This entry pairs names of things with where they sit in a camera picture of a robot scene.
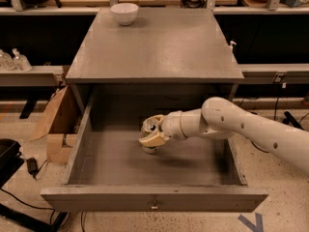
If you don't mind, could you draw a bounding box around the white ceramic bowl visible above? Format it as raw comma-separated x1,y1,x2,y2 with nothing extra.
111,3,139,25

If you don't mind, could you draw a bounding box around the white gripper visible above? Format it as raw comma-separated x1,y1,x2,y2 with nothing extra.
139,111,186,147

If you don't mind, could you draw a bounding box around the crushed 7up soda can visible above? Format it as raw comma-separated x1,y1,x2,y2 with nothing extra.
141,122,159,154

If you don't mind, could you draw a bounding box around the grey wooden cabinet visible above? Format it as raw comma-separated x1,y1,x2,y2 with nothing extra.
67,8,243,116

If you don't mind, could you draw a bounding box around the black power adapter left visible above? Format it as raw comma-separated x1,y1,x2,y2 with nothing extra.
26,158,38,176

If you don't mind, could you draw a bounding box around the clear sanitizer bottle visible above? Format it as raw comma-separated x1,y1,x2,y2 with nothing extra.
13,48,32,72
0,49,15,71

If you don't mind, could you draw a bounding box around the clear sanitizer bottle left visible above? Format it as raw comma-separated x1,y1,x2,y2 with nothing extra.
0,49,15,71

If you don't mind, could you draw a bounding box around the clear sanitizer bottle right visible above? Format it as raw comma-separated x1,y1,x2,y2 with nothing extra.
13,48,32,72

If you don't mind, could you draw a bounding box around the grey open top drawer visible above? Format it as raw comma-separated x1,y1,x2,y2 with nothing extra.
41,98,268,212

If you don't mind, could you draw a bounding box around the brown cardboard box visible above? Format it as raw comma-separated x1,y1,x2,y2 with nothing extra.
30,86,81,164

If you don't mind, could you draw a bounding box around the small white pump bottle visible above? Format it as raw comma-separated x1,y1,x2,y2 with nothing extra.
229,41,237,52

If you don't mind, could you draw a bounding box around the black bin at left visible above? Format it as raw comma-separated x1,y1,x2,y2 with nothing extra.
0,139,23,188

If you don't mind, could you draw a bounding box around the metal drawer knob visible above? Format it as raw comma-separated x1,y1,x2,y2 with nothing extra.
150,200,159,211

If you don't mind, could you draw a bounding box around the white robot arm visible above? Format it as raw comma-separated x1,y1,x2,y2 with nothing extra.
139,97,309,175

